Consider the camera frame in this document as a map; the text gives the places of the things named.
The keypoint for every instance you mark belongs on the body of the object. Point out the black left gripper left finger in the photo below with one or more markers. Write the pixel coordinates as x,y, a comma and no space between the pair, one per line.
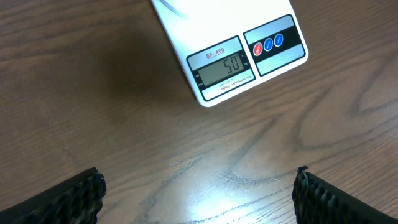
76,200

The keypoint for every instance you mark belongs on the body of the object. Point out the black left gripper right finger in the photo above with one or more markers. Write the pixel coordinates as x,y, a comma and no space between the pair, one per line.
318,202

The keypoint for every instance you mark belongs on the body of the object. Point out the white digital kitchen scale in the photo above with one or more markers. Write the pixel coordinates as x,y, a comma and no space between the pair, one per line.
228,47

